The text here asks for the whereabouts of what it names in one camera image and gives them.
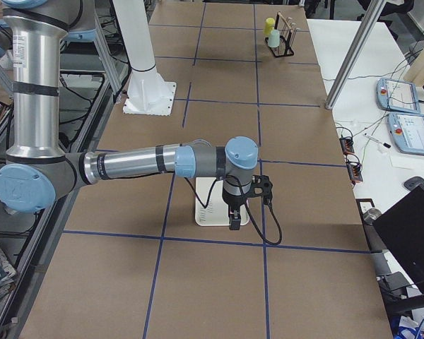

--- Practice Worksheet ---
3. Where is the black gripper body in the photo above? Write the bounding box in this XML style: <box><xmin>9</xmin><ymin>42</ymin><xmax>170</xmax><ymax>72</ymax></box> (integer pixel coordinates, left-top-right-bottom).
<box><xmin>222</xmin><ymin>192</ymin><xmax>245</xmax><ymax>213</ymax></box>

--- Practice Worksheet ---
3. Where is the light green cup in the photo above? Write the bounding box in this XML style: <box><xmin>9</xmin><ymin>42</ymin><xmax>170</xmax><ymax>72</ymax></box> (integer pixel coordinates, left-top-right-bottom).
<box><xmin>267</xmin><ymin>29</ymin><xmax>280</xmax><ymax>48</ymax></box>

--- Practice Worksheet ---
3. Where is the cream bear tray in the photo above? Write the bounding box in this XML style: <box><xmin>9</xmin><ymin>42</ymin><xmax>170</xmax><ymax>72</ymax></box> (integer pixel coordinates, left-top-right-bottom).
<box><xmin>195</xmin><ymin>177</ymin><xmax>230</xmax><ymax>227</ymax></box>

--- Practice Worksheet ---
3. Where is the yellow cup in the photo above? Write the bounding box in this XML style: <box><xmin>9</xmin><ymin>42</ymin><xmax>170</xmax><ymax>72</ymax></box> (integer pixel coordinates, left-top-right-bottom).
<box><xmin>264</xmin><ymin>17</ymin><xmax>276</xmax><ymax>37</ymax></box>

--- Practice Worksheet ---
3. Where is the orange connector block near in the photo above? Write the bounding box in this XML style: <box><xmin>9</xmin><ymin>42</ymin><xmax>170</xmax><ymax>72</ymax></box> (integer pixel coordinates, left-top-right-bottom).
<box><xmin>346</xmin><ymin>162</ymin><xmax>363</xmax><ymax>184</ymax></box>

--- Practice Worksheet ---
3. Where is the orange connector block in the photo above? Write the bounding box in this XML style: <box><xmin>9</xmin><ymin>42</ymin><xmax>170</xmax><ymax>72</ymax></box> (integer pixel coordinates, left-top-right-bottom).
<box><xmin>346</xmin><ymin>162</ymin><xmax>363</xmax><ymax>184</ymax></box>
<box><xmin>339</xmin><ymin>136</ymin><xmax>355</xmax><ymax>155</ymax></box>

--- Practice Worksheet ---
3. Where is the orange connector block far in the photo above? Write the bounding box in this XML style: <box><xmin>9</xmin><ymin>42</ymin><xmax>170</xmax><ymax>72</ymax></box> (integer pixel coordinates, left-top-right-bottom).
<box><xmin>339</xmin><ymin>136</ymin><xmax>355</xmax><ymax>155</ymax></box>

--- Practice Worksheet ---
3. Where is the silver metal cylinder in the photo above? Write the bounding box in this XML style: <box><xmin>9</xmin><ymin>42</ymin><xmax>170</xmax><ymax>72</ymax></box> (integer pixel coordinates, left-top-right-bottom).
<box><xmin>363</xmin><ymin>208</ymin><xmax>382</xmax><ymax>225</ymax></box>

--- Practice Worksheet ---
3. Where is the black monitor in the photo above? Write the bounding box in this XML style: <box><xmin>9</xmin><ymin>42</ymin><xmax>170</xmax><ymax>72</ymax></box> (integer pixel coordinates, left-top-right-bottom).
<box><xmin>373</xmin><ymin>185</ymin><xmax>424</xmax><ymax>293</ymax></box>

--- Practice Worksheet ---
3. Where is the lower teach pendant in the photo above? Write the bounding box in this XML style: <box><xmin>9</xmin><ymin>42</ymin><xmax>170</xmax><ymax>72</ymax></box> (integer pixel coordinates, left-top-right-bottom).
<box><xmin>388</xmin><ymin>112</ymin><xmax>424</xmax><ymax>155</ymax></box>

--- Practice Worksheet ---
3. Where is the teach pendant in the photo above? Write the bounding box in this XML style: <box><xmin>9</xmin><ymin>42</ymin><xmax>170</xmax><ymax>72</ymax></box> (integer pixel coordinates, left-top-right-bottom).
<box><xmin>388</xmin><ymin>112</ymin><xmax>424</xmax><ymax>155</ymax></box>
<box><xmin>376</xmin><ymin>78</ymin><xmax>420</xmax><ymax>114</ymax></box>

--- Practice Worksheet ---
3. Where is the upper teach pendant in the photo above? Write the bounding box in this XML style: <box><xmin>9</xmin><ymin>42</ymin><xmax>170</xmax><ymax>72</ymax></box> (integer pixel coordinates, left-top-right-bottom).
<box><xmin>376</xmin><ymin>78</ymin><xmax>420</xmax><ymax>114</ymax></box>

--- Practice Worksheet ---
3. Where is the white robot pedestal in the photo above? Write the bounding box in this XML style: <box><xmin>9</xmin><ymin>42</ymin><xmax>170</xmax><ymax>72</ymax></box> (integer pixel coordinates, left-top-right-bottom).
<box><xmin>113</xmin><ymin>0</ymin><xmax>177</xmax><ymax>116</ymax></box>

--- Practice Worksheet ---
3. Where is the black wire cup rack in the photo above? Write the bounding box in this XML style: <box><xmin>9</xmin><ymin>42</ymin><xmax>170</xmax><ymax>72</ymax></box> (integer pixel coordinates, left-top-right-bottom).
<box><xmin>264</xmin><ymin>11</ymin><xmax>299</xmax><ymax>58</ymax></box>

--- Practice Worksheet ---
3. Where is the aluminium frame post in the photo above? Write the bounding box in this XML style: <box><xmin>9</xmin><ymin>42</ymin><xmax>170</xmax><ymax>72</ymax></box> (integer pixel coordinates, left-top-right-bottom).
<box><xmin>325</xmin><ymin>0</ymin><xmax>387</xmax><ymax>109</ymax></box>

